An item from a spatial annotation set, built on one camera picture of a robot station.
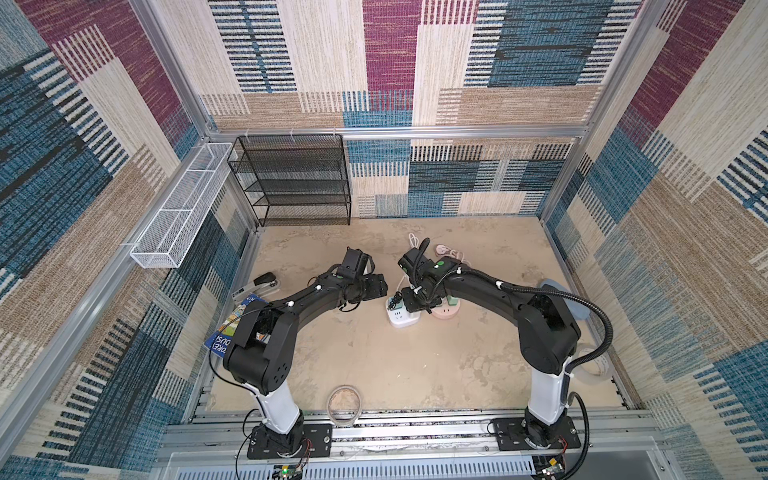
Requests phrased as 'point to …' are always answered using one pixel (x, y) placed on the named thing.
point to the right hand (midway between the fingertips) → (414, 309)
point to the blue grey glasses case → (579, 311)
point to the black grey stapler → (263, 285)
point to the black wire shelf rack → (295, 180)
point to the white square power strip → (402, 317)
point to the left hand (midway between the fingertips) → (380, 284)
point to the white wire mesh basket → (166, 242)
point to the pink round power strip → (446, 311)
